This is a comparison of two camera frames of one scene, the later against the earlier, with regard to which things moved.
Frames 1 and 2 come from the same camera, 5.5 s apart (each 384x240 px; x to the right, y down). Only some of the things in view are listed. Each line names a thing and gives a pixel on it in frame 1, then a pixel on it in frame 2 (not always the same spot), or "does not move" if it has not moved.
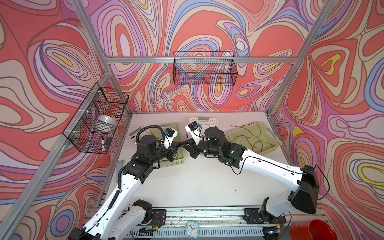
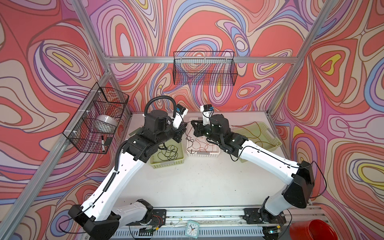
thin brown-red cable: [242, 136] does not move
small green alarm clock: [192, 229] does not move
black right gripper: [192, 150] → [199, 123]
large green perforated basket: [259, 138] does not move
